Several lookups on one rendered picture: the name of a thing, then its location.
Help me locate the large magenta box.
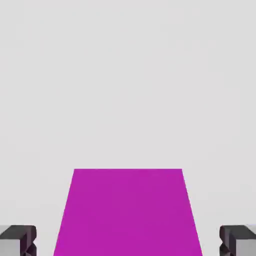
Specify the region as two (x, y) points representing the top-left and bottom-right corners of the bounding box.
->
(53, 168), (204, 256)

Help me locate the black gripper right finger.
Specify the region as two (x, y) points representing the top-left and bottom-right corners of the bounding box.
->
(219, 224), (256, 256)

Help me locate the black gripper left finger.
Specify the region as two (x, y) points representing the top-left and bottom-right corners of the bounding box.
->
(0, 225), (38, 256)

